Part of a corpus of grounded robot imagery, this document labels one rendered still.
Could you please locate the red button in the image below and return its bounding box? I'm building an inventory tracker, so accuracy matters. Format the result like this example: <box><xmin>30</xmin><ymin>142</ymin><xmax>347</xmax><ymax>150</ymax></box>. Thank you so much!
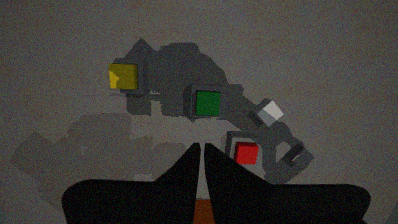
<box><xmin>226</xmin><ymin>131</ymin><xmax>261</xmax><ymax>165</ymax></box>

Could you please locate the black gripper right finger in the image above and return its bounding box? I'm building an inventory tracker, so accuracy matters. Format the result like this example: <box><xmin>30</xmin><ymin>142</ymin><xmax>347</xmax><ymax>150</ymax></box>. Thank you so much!
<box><xmin>204</xmin><ymin>143</ymin><xmax>371</xmax><ymax>224</ymax></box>

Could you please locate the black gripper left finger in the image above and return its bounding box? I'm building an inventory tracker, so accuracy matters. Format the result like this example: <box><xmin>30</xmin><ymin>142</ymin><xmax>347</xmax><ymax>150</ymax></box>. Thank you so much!
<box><xmin>62</xmin><ymin>143</ymin><xmax>201</xmax><ymax>224</ymax></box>

